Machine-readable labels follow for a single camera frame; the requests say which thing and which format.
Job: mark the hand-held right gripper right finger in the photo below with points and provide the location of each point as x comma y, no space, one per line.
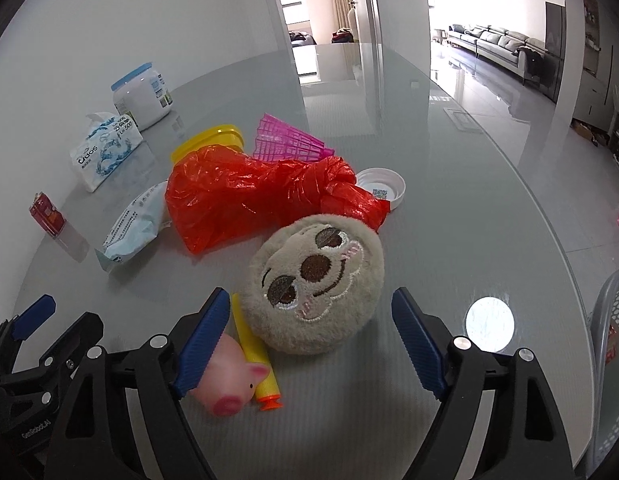
419,345

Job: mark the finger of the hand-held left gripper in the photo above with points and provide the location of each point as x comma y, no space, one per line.
81,332
35,312

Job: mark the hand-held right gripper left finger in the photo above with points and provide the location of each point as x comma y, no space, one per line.
204,345

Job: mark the grey plush sloth toy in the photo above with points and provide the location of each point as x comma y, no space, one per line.
314,280

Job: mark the grey plastic basket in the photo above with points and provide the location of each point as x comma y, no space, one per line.
609,395

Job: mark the pink plastic shuttlecock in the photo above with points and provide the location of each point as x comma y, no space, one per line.
284,140

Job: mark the pink rubber pig toy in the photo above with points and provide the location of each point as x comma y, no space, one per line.
229,375

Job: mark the yellow foam dart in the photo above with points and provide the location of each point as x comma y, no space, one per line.
252,350

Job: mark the small red box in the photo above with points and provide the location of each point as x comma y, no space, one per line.
48,215

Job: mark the white wet wipes packet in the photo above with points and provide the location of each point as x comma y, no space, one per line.
132,230

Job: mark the red plastic bag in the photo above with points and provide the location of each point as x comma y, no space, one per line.
239,195

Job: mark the white round lid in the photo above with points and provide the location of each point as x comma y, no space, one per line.
382,185

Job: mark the white blue tissue packet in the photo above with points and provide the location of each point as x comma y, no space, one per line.
106,152

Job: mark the white jar with blue lid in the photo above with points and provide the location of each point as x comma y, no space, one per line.
142,97

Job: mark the cardboard box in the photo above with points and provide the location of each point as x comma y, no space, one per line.
583,131

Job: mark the grey sofa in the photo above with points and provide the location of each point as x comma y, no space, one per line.
494,42

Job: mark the white door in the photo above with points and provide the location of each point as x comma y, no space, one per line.
372,35

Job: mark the dark tall cabinet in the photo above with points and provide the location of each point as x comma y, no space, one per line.
554,50

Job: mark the beige curtain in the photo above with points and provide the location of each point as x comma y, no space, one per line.
339,0

